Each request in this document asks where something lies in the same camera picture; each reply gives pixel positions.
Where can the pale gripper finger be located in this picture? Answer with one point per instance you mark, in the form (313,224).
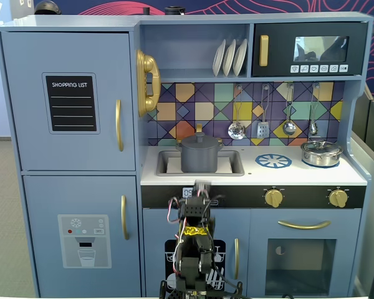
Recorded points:
(202,186)

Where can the blue dishwasher door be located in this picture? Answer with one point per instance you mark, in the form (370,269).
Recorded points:
(156,224)

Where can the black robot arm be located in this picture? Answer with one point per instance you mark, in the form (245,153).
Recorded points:
(190,268)

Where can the small steel spoon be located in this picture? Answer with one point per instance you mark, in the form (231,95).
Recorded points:
(313,128)

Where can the black control panel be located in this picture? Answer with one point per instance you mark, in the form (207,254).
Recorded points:
(305,197)

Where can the stainless steel pot lid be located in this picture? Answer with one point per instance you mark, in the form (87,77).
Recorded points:
(321,145)

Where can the gray pot lid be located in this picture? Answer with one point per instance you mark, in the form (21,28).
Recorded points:
(199,142)

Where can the black helmet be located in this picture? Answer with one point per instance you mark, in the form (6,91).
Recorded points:
(46,7)

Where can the blue toy kitchen unit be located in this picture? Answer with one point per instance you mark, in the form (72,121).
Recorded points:
(81,24)

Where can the blue oven door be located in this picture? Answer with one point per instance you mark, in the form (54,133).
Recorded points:
(258,224)

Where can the black round device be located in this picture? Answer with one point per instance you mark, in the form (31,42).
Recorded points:
(174,10)

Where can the grey ice dispenser sticker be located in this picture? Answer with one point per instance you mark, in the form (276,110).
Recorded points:
(84,246)

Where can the steel skimmer spoon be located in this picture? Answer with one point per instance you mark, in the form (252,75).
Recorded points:
(236,130)

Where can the black shopping list board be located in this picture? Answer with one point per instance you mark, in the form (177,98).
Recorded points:
(71,102)

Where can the digital clock display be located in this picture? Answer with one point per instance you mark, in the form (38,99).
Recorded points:
(187,192)

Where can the grey sink basin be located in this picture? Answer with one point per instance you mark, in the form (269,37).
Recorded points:
(233,162)

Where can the gold stove knob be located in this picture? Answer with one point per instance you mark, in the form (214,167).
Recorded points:
(273,197)
(338,197)

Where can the gray pot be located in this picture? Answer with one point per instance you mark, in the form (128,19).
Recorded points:
(199,160)

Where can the blue freezer door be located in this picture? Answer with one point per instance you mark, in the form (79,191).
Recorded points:
(43,202)

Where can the colourful tile backsplash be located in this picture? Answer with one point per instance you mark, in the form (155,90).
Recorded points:
(205,106)

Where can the steel ladle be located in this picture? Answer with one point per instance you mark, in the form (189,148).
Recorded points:
(289,127)

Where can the black toy microwave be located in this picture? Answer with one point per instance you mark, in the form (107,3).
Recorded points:
(280,46)

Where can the yellow tape strip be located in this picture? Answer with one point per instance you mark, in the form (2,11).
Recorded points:
(194,231)

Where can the steel slotted spatula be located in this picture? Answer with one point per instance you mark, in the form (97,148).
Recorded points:
(263,130)

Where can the gold toy telephone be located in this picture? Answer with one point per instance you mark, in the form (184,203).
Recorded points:
(148,84)

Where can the blue fridge door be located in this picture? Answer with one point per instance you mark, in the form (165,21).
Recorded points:
(25,93)

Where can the small black cylinder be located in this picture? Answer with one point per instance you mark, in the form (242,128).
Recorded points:
(146,11)

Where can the gold faucet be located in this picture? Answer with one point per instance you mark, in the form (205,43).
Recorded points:
(199,127)

